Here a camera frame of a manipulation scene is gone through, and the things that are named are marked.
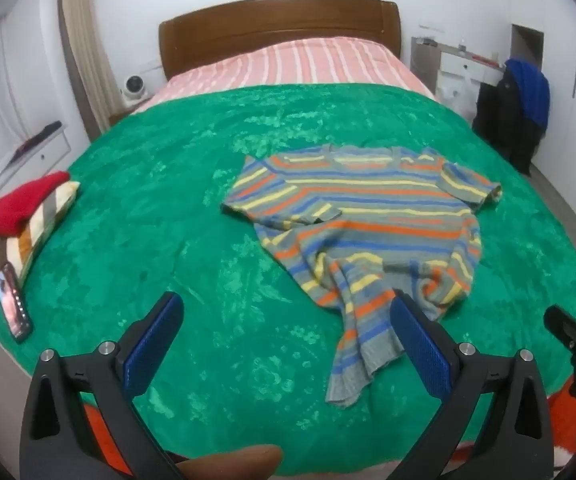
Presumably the striped pillow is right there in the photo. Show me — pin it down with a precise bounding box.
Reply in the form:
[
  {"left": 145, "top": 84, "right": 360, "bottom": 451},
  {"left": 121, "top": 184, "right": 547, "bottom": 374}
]
[{"left": 0, "top": 180, "right": 81, "bottom": 293}]

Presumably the pink striped bedsheet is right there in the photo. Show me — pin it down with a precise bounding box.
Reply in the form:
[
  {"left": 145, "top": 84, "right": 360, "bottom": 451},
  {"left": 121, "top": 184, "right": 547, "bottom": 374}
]
[{"left": 130, "top": 36, "right": 436, "bottom": 113}]

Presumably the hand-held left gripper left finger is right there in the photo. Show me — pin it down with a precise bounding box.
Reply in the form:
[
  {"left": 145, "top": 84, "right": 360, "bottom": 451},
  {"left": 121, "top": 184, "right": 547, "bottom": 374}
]
[{"left": 19, "top": 291, "right": 185, "bottom": 480}]

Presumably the green floral blanket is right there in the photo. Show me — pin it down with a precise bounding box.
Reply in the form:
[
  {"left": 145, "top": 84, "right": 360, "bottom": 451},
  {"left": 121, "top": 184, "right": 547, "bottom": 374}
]
[{"left": 0, "top": 82, "right": 576, "bottom": 476}]

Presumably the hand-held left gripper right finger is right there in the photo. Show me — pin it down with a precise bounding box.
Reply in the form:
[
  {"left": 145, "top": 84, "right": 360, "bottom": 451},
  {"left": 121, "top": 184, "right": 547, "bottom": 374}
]
[{"left": 389, "top": 290, "right": 555, "bottom": 480}]

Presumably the red knit cloth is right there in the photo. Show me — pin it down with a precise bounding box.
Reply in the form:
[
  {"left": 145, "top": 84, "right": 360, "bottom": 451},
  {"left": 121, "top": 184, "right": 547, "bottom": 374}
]
[{"left": 0, "top": 171, "right": 71, "bottom": 238}]

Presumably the black jacket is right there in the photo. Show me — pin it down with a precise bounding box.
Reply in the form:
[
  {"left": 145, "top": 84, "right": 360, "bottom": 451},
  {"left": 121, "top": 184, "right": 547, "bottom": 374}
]
[{"left": 472, "top": 67, "right": 544, "bottom": 176}]

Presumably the wooden headboard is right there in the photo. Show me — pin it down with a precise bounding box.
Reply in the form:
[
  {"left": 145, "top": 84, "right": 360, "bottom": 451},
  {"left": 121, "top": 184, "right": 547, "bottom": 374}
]
[{"left": 158, "top": 0, "right": 403, "bottom": 81}]

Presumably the beige curtain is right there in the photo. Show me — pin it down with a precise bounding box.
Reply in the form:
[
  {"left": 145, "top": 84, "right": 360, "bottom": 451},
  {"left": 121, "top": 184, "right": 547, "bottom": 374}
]
[{"left": 58, "top": 0, "right": 114, "bottom": 133}]

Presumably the person's left hand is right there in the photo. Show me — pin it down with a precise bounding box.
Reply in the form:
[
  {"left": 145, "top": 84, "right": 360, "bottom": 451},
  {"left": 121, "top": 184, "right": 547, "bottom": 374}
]
[{"left": 175, "top": 444, "right": 285, "bottom": 480}]

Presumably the white desk with drawer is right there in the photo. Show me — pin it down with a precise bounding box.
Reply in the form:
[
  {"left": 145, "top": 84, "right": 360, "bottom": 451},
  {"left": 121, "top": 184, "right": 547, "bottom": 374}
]
[{"left": 438, "top": 42, "right": 506, "bottom": 106}]

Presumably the striped knit sweater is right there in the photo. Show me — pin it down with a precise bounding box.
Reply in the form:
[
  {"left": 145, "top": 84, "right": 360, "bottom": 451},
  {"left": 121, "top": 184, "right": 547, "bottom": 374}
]
[{"left": 220, "top": 145, "right": 503, "bottom": 408}]

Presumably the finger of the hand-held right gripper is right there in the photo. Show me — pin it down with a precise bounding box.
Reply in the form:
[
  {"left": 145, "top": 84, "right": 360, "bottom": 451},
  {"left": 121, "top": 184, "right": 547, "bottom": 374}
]
[{"left": 543, "top": 305, "right": 576, "bottom": 361}]

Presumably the black remote control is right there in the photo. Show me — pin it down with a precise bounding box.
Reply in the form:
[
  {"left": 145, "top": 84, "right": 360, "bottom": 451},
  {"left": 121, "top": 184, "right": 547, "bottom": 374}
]
[{"left": 10, "top": 121, "right": 63, "bottom": 158}]

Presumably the white side cabinet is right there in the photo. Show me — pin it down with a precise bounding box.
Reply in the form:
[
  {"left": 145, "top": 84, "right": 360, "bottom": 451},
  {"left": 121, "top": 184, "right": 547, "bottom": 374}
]
[{"left": 0, "top": 125, "right": 74, "bottom": 211}]

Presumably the smartphone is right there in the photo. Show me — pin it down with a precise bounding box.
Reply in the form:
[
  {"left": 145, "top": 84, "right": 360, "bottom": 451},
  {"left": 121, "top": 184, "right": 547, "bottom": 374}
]
[{"left": 0, "top": 263, "right": 34, "bottom": 343}]

